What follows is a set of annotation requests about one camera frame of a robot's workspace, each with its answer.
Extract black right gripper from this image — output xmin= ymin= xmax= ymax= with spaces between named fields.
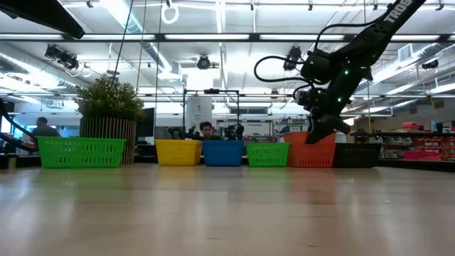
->
xmin=294 ymin=87 xmax=353 ymax=145

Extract small orange plastic basket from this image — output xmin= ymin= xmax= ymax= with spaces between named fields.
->
xmin=282 ymin=131 xmax=337 ymax=145

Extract shelf with red bins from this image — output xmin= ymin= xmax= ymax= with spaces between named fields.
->
xmin=358 ymin=129 xmax=455 ymax=174

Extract large orange plastic basket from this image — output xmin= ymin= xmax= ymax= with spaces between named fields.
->
xmin=286 ymin=142 xmax=338 ymax=169

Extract large black plastic basket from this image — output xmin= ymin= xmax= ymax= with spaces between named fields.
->
xmin=332 ymin=142 xmax=383 ymax=169

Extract large green plastic basket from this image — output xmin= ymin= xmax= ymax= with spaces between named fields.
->
xmin=245 ymin=142 xmax=290 ymax=168

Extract large blue plastic basket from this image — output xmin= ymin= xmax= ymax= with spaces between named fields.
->
xmin=201 ymin=139 xmax=245 ymax=167

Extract person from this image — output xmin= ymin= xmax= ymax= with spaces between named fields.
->
xmin=31 ymin=116 xmax=61 ymax=138
xmin=193 ymin=120 xmax=223 ymax=142

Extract white column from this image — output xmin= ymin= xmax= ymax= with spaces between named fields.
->
xmin=185 ymin=96 xmax=213 ymax=131

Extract round black ceiling fixture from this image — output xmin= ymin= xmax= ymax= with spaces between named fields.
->
xmin=196 ymin=54 xmax=212 ymax=70

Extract large yellow plastic basket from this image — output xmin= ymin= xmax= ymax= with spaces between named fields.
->
xmin=155 ymin=139 xmax=203 ymax=166

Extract black monitor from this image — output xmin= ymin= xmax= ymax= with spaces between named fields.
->
xmin=136 ymin=107 xmax=156 ymax=139

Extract green bushy plant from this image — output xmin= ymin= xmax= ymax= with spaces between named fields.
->
xmin=74 ymin=73 xmax=145 ymax=122

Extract ribbed wooden planter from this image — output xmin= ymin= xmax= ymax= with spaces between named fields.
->
xmin=78 ymin=115 xmax=138 ymax=166

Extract small green plastic basket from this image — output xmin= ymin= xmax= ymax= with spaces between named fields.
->
xmin=36 ymin=137 xmax=127 ymax=169

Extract black ceiling track lights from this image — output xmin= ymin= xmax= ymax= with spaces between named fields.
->
xmin=44 ymin=44 xmax=80 ymax=71

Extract black ceiling camera fixture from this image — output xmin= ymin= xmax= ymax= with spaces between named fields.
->
xmin=283 ymin=45 xmax=303 ymax=71

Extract black camera equipment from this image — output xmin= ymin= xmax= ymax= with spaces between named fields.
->
xmin=223 ymin=123 xmax=245 ymax=142

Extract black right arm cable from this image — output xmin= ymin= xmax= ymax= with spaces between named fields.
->
xmin=252 ymin=21 xmax=378 ymax=101

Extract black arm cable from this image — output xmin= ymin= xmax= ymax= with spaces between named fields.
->
xmin=0 ymin=98 xmax=39 ymax=154
xmin=252 ymin=21 xmax=378 ymax=101

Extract black frame stand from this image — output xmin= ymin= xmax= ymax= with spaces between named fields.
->
xmin=182 ymin=87 xmax=241 ymax=141

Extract black overhead frame bar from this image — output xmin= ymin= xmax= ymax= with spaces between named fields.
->
xmin=0 ymin=33 xmax=455 ymax=44

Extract white hanging ring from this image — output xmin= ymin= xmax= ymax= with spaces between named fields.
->
xmin=161 ymin=2 xmax=180 ymax=25

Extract tan hanging cord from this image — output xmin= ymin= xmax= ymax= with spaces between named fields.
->
xmin=136 ymin=0 xmax=147 ymax=94

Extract black hanging cable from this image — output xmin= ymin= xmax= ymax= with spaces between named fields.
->
xmin=112 ymin=0 xmax=135 ymax=85

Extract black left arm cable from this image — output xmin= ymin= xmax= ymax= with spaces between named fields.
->
xmin=0 ymin=98 xmax=39 ymax=154

